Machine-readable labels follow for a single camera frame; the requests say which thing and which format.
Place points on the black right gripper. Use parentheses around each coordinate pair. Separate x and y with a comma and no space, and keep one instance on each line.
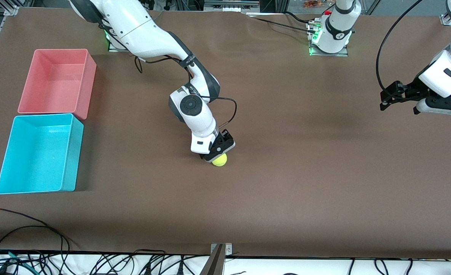
(224,139)

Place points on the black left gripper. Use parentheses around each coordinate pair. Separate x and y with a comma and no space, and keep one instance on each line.
(411,91)

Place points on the yellow-green tennis ball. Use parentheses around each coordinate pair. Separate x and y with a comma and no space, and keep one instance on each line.
(220,162)

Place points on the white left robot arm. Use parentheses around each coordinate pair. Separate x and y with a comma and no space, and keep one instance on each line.
(336,34)

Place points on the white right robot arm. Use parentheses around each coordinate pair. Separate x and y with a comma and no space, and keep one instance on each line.
(145,34)

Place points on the pink plastic bin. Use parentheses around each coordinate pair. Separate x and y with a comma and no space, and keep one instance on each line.
(57,80)

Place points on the blue plastic bin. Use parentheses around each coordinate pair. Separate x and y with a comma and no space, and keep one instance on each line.
(38,160)

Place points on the grey equipment box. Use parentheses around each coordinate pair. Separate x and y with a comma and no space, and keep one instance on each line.
(229,5)

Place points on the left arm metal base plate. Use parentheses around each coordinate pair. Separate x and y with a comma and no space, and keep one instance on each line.
(345,52)

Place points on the small metal bracket plate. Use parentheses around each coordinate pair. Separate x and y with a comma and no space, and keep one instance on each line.
(229,250)

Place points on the aluminium camera post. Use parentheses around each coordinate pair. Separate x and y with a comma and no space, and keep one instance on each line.
(214,263)

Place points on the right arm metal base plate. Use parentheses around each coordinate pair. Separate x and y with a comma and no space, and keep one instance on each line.
(115,48)

